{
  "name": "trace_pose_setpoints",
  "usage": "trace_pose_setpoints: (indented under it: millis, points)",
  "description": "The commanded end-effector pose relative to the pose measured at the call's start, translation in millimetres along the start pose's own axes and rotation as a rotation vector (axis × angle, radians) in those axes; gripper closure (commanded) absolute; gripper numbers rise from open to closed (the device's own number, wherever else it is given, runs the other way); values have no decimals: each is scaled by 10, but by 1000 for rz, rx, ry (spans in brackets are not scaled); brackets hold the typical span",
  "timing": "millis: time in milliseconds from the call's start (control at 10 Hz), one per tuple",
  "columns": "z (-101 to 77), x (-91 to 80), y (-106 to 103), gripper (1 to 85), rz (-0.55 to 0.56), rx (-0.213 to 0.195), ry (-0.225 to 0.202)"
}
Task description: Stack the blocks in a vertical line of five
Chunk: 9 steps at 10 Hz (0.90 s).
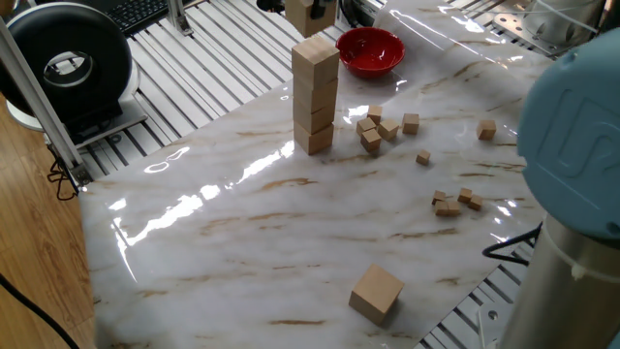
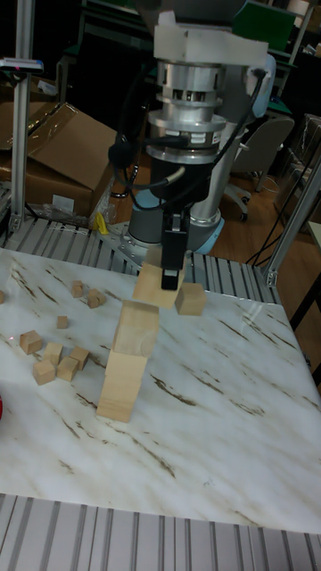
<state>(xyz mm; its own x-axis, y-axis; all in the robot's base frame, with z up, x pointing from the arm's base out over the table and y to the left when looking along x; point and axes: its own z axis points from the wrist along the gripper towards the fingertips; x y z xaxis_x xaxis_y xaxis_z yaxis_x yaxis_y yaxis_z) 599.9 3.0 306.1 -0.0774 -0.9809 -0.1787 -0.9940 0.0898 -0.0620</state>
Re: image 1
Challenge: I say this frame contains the short aluminium bracket post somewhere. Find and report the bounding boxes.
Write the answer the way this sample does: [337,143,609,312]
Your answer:
[166,0,195,38]

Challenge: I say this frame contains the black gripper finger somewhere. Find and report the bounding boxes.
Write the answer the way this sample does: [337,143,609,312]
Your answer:
[309,0,336,20]

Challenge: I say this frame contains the large wooden cube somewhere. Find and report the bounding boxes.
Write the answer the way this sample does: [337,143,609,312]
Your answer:
[294,120,334,156]
[291,35,340,88]
[293,99,336,136]
[284,0,338,39]
[293,77,339,113]
[348,263,405,327]

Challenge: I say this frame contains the dark background device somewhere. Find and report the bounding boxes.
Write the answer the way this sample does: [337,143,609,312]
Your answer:
[338,0,384,28]

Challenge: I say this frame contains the white marble pattern board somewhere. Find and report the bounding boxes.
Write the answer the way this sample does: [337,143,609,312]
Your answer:
[78,0,558,349]

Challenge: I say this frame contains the black floor cable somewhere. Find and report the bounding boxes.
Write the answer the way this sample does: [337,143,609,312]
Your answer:
[0,272,81,349]

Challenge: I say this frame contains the black ring shaped device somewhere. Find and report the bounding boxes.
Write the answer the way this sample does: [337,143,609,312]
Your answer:
[0,2,149,146]

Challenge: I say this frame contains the tangled black cable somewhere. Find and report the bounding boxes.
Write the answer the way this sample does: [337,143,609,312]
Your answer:
[46,144,78,201]

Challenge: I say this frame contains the slanted aluminium frame post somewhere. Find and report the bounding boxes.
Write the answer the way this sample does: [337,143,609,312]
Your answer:
[0,18,94,188]

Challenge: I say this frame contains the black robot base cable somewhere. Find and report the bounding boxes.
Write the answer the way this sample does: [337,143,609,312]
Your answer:
[482,222,543,267]

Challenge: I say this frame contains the black round background object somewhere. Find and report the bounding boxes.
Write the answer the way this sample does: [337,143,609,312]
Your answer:
[256,0,287,14]

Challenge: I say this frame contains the silver bolted metal plate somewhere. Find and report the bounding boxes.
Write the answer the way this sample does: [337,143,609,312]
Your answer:
[493,0,606,57]

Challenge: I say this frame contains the red glossy bowl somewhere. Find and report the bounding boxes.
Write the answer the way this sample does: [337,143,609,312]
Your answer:
[335,27,406,79]

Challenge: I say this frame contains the black computer keyboard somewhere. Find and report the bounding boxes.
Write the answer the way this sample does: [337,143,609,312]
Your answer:
[72,0,195,36]

